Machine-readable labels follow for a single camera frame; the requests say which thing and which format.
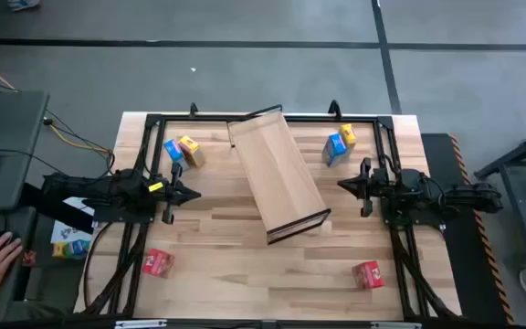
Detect black mat with hazard stripes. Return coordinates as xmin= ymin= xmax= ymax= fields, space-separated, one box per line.
xmin=419 ymin=132 xmax=516 ymax=326

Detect blue Rice Krispies cereal box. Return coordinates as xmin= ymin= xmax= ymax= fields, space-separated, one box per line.
xmin=321 ymin=132 xmax=351 ymax=168
xmin=163 ymin=138 xmax=191 ymax=172

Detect yellow Corn Pops cereal box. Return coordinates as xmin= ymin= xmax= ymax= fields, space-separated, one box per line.
xmin=338 ymin=122 xmax=358 ymax=149
xmin=178 ymin=134 xmax=206 ymax=169

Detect white printed paper sheet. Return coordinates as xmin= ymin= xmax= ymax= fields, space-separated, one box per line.
xmin=49 ymin=196 xmax=96 ymax=244

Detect grey equipment cart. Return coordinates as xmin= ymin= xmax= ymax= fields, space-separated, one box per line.
xmin=472 ymin=118 xmax=526 ymax=253

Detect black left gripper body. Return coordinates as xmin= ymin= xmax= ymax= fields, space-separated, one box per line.
xmin=153 ymin=163 xmax=184 ymax=226

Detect grey desk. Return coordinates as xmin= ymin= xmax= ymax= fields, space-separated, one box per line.
xmin=0 ymin=90 xmax=51 ymax=322

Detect black metal table frame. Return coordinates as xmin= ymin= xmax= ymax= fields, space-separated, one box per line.
xmin=79 ymin=99 xmax=461 ymax=322

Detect red Froot Loops cereal box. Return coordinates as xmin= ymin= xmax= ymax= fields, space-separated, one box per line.
xmin=351 ymin=260 xmax=386 ymax=292
xmin=140 ymin=247 xmax=176 ymax=280

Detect black cable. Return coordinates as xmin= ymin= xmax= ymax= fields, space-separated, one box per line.
xmin=42 ymin=108 xmax=117 ymax=178

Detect small colourful cereal boxes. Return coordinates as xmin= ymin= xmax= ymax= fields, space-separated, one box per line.
xmin=51 ymin=239 xmax=92 ymax=261

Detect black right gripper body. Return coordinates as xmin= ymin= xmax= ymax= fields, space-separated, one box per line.
xmin=360 ymin=156 xmax=390 ymax=218

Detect wooden shelf with black frame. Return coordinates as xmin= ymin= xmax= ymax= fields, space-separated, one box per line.
xmin=226 ymin=103 xmax=332 ymax=246

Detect person's blue shoe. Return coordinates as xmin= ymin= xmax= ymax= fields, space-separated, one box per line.
xmin=6 ymin=0 xmax=42 ymax=13

